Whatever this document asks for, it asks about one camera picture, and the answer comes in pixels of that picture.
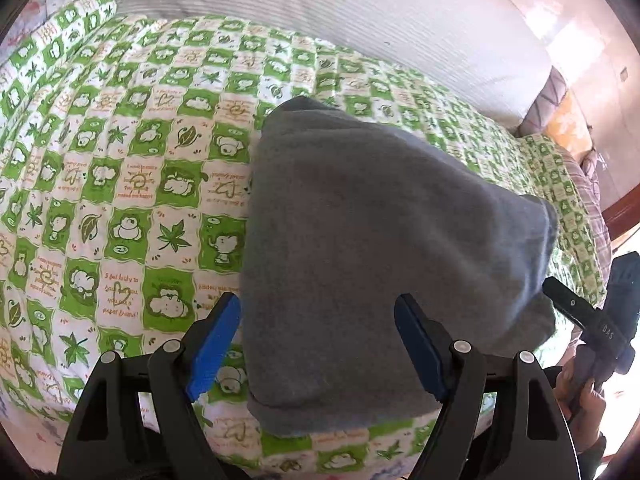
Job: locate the grey pants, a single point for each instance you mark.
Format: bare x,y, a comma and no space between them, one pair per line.
375,210

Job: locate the pink plaid pillow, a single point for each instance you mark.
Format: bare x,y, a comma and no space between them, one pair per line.
545,105

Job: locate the wall socket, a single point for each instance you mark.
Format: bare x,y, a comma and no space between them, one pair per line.
623,74

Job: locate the yellow pillow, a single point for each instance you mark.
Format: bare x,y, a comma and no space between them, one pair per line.
572,125

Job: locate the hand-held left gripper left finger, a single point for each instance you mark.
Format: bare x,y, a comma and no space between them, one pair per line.
215,350

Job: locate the pink plaid blanket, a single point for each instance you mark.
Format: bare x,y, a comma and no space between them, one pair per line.
590,195

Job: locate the person's right hand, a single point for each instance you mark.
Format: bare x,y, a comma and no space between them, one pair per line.
587,410

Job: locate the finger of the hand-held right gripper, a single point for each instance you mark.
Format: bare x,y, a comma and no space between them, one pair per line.
567,301

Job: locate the person's right forearm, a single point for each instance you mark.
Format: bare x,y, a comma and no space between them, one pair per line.
592,460

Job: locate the white striped bed sheet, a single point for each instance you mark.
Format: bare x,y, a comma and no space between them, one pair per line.
350,20

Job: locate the green patterned quilt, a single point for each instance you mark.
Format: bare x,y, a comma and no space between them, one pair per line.
125,160

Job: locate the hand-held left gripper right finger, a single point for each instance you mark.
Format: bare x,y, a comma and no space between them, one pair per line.
422,350

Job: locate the wooden bed frame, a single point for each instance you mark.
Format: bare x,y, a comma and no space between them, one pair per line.
625,212

